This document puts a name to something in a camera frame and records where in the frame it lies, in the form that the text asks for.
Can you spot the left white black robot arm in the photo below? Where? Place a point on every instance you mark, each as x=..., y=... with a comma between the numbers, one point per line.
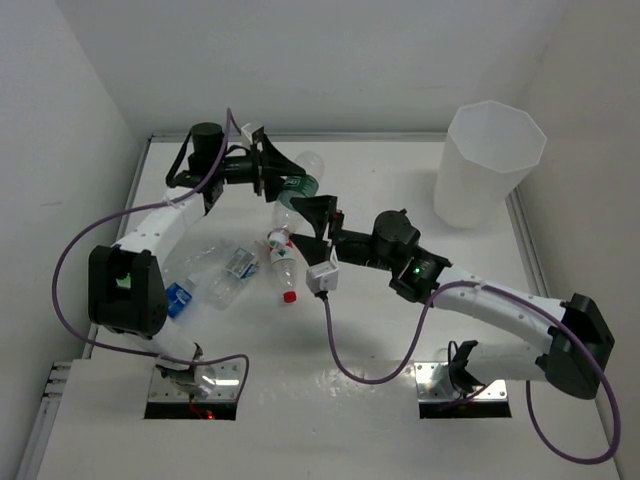
x=126, y=291

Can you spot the blue label small bottle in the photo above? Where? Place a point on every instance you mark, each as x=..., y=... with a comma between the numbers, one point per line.
x=180, y=295

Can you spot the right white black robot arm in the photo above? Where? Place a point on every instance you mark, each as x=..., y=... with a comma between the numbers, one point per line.
x=566, y=343

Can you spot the red label clear bottle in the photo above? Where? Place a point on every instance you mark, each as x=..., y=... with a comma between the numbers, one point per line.
x=284, y=267

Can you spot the metal base plate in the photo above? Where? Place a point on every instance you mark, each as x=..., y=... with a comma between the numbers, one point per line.
x=213, y=383
x=434, y=387

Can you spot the blue white label clear bottle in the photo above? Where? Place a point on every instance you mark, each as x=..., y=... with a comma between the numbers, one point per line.
x=240, y=264

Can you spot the white translucent plastic bin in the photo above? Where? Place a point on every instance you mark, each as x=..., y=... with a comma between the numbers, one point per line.
x=490, y=148

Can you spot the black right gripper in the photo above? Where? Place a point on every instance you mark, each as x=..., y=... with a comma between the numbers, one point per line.
x=320, y=210

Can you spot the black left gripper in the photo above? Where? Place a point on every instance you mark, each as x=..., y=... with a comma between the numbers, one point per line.
x=267, y=161

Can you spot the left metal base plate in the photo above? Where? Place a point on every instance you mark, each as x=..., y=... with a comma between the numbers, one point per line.
x=213, y=383

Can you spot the green label clear bottle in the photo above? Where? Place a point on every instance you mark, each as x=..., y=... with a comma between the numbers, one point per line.
x=285, y=219

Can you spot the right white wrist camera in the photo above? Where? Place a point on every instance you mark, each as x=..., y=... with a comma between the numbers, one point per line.
x=323, y=277

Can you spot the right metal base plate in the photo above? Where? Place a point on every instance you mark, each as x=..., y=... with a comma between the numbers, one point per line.
x=434, y=387

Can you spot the aluminium frame rail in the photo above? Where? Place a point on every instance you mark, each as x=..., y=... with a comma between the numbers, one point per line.
x=52, y=392

